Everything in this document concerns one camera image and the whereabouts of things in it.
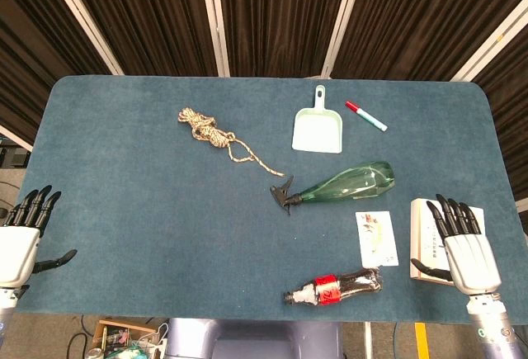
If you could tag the white book with text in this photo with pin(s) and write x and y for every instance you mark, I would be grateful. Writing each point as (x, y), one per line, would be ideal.
(425, 239)

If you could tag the green spray bottle black nozzle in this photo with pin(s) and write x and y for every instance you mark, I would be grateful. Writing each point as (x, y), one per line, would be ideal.
(350, 183)

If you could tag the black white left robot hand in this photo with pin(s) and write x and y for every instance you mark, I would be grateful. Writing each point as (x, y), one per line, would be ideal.
(16, 247)

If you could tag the blue carpet table mat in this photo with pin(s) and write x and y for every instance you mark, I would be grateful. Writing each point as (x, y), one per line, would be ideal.
(165, 210)

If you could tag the cola bottle red label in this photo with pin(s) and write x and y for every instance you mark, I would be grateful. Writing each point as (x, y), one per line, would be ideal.
(330, 289)

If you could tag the white marker pen red cap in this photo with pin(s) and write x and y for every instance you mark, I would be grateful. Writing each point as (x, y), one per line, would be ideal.
(369, 117)

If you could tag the cardboard box of clutter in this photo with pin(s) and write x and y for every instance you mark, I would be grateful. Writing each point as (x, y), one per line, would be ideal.
(119, 340)

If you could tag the yellow floor tape strip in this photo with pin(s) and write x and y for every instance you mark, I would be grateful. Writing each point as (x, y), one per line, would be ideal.
(422, 340)

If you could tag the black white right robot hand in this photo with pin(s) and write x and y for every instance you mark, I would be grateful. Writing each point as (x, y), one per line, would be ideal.
(472, 262)

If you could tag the white partition frame post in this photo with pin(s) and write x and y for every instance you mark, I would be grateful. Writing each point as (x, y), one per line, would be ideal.
(342, 20)
(14, 137)
(491, 47)
(84, 18)
(216, 20)

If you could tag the grey-blue robot torso base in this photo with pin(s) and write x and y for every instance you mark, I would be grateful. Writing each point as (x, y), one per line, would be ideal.
(251, 340)

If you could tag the mint green plastic dustpan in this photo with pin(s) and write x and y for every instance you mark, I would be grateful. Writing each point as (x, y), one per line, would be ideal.
(317, 132)

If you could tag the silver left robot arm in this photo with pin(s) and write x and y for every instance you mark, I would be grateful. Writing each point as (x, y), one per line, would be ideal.
(6, 313)

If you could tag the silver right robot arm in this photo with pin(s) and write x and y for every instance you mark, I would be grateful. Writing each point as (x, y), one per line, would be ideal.
(493, 326)

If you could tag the white printed paper card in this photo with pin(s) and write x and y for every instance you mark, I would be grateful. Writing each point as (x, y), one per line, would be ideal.
(377, 237)

